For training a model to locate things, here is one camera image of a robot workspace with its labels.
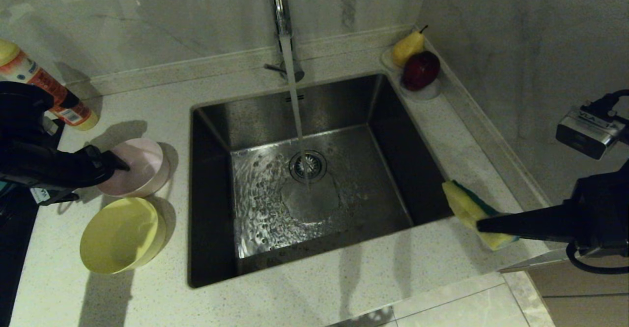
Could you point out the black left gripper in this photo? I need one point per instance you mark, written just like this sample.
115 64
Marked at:
39 167

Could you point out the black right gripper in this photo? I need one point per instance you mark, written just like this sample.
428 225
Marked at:
604 214

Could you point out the pink plastic bowl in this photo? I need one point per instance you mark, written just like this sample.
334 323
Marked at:
145 169

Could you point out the orange label detergent bottle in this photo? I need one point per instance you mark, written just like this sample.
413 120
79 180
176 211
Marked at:
73 113

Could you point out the green and yellow sponge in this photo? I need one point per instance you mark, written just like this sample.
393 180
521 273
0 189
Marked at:
464 204

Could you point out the chrome faucet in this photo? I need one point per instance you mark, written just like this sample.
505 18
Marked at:
280 2

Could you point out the stainless steel sink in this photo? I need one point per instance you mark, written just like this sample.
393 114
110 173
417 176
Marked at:
393 135

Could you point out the metal sink drain strainer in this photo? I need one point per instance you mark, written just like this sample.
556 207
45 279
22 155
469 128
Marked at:
317 167

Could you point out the yellow plastic bowl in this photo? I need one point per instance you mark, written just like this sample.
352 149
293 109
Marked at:
118 236

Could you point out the light wooden cabinet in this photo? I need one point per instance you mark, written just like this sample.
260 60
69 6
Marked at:
585 302

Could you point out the black induction cooktop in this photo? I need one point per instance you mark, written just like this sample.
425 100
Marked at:
14 248

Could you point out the white fruit tray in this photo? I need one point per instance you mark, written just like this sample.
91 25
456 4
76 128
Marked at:
425 94

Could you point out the dark red apple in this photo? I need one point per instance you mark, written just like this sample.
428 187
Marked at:
420 70

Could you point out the running water stream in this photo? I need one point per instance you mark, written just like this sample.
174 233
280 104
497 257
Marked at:
295 101

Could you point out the yellow pear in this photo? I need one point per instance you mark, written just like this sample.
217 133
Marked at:
405 49

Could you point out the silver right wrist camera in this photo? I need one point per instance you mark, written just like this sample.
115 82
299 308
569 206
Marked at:
589 133

